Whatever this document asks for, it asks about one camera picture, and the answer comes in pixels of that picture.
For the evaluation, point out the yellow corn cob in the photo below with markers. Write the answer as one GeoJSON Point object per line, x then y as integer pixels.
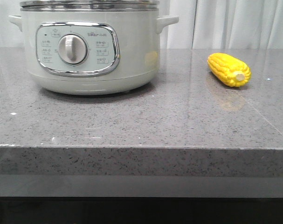
{"type": "Point", "coordinates": [229, 70]}

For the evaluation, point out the glass pot lid steel rim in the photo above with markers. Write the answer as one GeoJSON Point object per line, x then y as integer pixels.
{"type": "Point", "coordinates": [89, 5]}

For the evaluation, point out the pale green electric cooking pot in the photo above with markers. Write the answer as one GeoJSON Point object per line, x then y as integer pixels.
{"type": "Point", "coordinates": [89, 52]}

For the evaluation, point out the white pleated curtain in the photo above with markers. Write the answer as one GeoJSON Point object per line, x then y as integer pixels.
{"type": "Point", "coordinates": [203, 24]}

